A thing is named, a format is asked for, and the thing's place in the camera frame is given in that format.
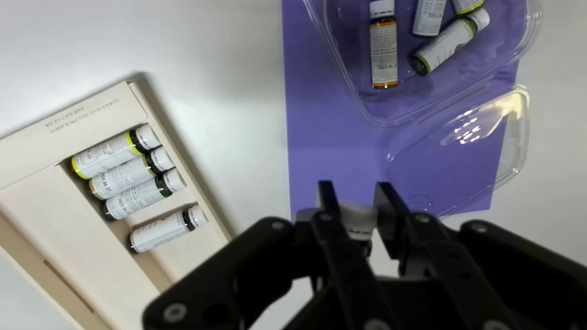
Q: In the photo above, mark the clear plastic clamshell container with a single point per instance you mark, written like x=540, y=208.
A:
x=428, y=103

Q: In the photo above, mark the purple paper mat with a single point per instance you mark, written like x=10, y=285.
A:
x=323, y=121

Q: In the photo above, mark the beige bottle tray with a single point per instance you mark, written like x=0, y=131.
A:
x=61, y=213

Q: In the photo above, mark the small white-capped labelled bottle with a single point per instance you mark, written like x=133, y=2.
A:
x=384, y=48
x=468, y=4
x=162, y=230
x=107, y=156
x=138, y=197
x=125, y=176
x=358, y=219
x=446, y=44
x=428, y=15

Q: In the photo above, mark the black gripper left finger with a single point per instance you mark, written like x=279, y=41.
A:
x=257, y=275

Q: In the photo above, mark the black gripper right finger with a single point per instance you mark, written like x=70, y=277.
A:
x=488, y=275

